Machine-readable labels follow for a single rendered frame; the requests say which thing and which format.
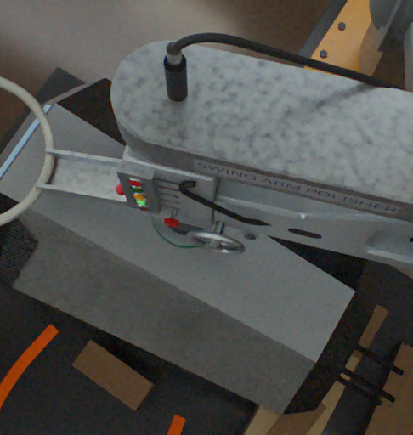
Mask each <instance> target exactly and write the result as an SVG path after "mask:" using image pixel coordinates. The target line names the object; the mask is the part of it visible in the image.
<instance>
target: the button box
mask: <svg viewBox="0 0 413 435"><path fill-rule="evenodd" d="M116 172H117V175H118V178H119V180H120V183H121V185H122V189H123V192H124V195H125V197H126V200H127V203H128V206H129V207H131V208H135V210H139V208H137V207H136V205H141V204H139V203H137V202H135V201H134V199H135V198H134V197H133V195H131V194H132V193H133V192H134V191H132V190H131V189H130V188H129V186H131V185H130V184H129V182H128V181H127V180H128V179H129V178H132V179H137V180H139V181H141V182H142V183H143V185H140V186H139V187H141V188H143V189H144V192H142V195H145V196H146V199H144V201H147V202H148V204H147V205H144V206H147V207H149V208H150V211H143V212H150V213H154V214H158V215H160V213H161V203H160V199H159V195H158V189H157V185H156V178H155V173H154V172H150V171H145V170H142V169H138V168H134V167H127V166H126V165H125V164H124V162H123V161H119V163H118V166H117V169H116ZM140 211H141V210H140Z"/></svg>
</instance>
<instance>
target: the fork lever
mask: <svg viewBox="0 0 413 435"><path fill-rule="evenodd" d="M45 152H47V153H48V154H51V155H55V156H56V159H55V165H54V169H53V171H52V174H51V177H50V180H49V182H48V184H40V183H34V186H35V187H36V188H39V189H43V190H44V191H43V192H48V193H53V195H63V196H68V197H74V198H79V199H85V200H90V201H100V202H105V203H110V204H115V205H121V206H128V203H127V200H126V197H125V195H124V196H120V195H118V194H117V192H116V186H117V185H118V184H120V180H119V178H118V175H117V172H116V169H117V166H118V163H119V161H123V159H117V158H111V157H105V156H99V155H89V154H83V153H76V152H71V151H64V150H53V149H48V148H46V149H45ZM244 238H245V239H248V240H255V239H256V236H255V235H254V234H244Z"/></svg>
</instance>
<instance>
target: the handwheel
mask: <svg viewBox="0 0 413 435"><path fill-rule="evenodd" d="M224 224H225V222H223V221H219V220H218V221H217V223H216V228H214V231H213V232H209V231H203V230H195V231H190V232H189V233H188V234H187V239H188V240H189V241H190V243H191V244H193V245H195V246H199V247H200V248H203V249H206V250H208V251H215V252H219V253H224V254H241V253H242V252H243V251H244V250H245V247H244V245H243V244H241V243H240V241H239V240H237V239H235V238H233V237H229V236H227V235H224V234H223V228H224ZM225 246H230V247H225ZM233 247H235V248H233Z"/></svg>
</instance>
